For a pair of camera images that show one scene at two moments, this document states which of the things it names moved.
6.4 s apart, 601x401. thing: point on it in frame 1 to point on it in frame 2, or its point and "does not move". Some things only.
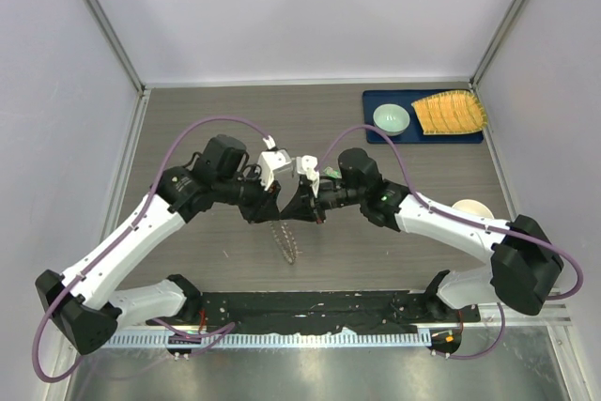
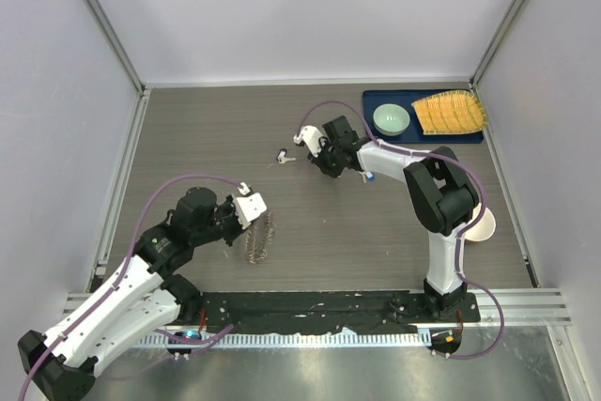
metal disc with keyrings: x=285 y=240 to x=259 y=239
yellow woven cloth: x=454 y=112 does not move
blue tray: x=414 y=133 does not move
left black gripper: x=265 y=208 to x=229 y=205
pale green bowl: x=391 y=119 does not move
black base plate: x=305 y=311 does not move
